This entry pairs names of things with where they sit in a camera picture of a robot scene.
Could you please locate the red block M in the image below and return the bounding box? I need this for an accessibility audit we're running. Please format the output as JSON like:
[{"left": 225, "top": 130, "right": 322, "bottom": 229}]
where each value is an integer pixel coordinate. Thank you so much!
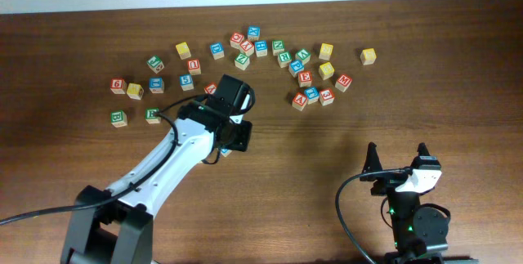
[{"left": 335, "top": 74, "right": 352, "bottom": 92}]

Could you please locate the green block Z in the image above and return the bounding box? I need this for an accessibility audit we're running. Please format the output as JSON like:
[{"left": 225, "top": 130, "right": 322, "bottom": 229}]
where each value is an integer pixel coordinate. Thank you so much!
[{"left": 235, "top": 53, "right": 250, "bottom": 70}]

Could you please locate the red block K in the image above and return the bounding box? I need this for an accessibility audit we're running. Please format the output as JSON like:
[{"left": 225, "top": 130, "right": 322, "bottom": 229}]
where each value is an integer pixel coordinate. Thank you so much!
[{"left": 204, "top": 83, "right": 217, "bottom": 95}]

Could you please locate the green block B left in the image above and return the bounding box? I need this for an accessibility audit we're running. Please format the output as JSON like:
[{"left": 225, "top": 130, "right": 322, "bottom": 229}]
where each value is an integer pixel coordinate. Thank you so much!
[{"left": 110, "top": 110, "right": 127, "bottom": 128}]

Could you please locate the red block E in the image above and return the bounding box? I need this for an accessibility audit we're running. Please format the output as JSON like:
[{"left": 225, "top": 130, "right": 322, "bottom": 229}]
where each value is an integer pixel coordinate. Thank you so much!
[{"left": 297, "top": 71, "right": 312, "bottom": 87}]

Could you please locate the green block b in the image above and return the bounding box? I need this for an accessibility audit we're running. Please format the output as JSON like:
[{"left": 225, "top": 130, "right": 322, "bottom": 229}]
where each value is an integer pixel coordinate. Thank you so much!
[
  {"left": 110, "top": 110, "right": 127, "bottom": 128},
  {"left": 145, "top": 108, "right": 161, "bottom": 124}
]

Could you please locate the green block J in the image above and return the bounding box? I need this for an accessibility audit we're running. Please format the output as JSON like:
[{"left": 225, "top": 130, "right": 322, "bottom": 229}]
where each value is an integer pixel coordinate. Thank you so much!
[{"left": 146, "top": 56, "right": 164, "bottom": 74}]

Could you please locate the blue block bottom right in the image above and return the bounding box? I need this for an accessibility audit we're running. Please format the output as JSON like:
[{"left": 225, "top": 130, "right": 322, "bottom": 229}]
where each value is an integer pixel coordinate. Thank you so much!
[{"left": 304, "top": 87, "right": 320, "bottom": 105}]

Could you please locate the blue block left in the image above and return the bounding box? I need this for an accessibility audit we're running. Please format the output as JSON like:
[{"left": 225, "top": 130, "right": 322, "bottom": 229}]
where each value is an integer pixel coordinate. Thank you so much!
[{"left": 149, "top": 78, "right": 164, "bottom": 94}]

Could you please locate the red block U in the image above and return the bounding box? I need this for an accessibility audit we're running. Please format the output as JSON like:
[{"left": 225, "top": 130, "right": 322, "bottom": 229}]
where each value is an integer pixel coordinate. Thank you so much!
[{"left": 187, "top": 59, "right": 201, "bottom": 75}]

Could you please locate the red block 3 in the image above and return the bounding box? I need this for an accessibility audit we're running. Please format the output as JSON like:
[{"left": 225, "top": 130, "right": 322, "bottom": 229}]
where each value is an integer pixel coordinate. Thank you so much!
[{"left": 320, "top": 88, "right": 335, "bottom": 105}]

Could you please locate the green block B right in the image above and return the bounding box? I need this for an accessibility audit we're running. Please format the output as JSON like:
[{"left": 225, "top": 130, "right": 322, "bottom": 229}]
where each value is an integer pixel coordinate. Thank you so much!
[{"left": 145, "top": 108, "right": 161, "bottom": 124}]

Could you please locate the yellow block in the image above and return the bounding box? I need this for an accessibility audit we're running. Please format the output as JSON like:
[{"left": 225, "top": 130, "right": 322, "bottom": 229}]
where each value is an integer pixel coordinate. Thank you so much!
[
  {"left": 175, "top": 42, "right": 191, "bottom": 60},
  {"left": 360, "top": 48, "right": 377, "bottom": 65},
  {"left": 319, "top": 43, "right": 333, "bottom": 60},
  {"left": 221, "top": 149, "right": 232, "bottom": 157},
  {"left": 126, "top": 83, "right": 144, "bottom": 100},
  {"left": 319, "top": 62, "right": 335, "bottom": 80}
]

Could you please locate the green block V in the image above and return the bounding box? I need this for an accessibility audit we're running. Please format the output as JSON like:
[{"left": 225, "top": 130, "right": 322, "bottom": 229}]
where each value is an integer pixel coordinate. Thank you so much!
[{"left": 295, "top": 48, "right": 311, "bottom": 65}]

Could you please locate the blue block D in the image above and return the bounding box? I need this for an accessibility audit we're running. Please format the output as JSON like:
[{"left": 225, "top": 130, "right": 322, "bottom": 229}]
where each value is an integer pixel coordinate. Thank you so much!
[{"left": 210, "top": 43, "right": 225, "bottom": 60}]

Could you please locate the blue block H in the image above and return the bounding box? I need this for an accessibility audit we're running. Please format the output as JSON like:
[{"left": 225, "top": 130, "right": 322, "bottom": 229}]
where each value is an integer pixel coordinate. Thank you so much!
[{"left": 254, "top": 40, "right": 268, "bottom": 57}]

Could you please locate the blue block X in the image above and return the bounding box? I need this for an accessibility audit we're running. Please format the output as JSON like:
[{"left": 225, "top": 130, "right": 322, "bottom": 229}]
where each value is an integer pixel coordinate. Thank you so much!
[{"left": 247, "top": 25, "right": 261, "bottom": 42}]

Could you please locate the blue block P right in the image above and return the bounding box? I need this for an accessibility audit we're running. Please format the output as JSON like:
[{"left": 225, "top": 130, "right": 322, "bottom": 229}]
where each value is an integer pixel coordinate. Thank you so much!
[{"left": 288, "top": 60, "right": 304, "bottom": 78}]

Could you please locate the red block C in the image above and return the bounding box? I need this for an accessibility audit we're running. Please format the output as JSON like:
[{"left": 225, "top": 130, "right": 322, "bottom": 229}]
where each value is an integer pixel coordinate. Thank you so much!
[{"left": 230, "top": 32, "right": 244, "bottom": 49}]

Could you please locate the red block 6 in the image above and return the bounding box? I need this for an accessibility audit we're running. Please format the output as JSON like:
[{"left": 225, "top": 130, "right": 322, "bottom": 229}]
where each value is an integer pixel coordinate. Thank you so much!
[{"left": 110, "top": 78, "right": 127, "bottom": 94}]

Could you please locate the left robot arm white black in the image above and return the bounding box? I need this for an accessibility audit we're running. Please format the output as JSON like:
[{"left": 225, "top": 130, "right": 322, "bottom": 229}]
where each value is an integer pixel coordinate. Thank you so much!
[{"left": 60, "top": 96, "right": 254, "bottom": 263}]

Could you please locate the green block R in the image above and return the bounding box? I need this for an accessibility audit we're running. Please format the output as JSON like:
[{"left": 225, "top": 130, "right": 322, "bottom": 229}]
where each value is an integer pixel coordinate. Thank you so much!
[{"left": 277, "top": 51, "right": 293, "bottom": 68}]

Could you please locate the green block N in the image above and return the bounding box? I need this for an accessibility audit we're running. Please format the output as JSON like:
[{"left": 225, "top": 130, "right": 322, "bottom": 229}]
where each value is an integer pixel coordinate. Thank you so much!
[{"left": 272, "top": 40, "right": 285, "bottom": 56}]

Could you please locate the red block A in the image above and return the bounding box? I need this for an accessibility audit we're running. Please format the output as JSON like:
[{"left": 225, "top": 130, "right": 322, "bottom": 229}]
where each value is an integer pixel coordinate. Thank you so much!
[{"left": 292, "top": 92, "right": 308, "bottom": 111}]

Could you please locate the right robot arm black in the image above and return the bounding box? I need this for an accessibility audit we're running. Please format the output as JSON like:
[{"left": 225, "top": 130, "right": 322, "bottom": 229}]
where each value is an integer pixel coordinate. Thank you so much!
[{"left": 360, "top": 142, "right": 451, "bottom": 263}]

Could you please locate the blue block 5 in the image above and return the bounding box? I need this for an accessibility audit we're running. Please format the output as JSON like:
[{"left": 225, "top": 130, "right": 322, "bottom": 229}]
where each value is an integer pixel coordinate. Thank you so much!
[{"left": 179, "top": 74, "right": 194, "bottom": 91}]

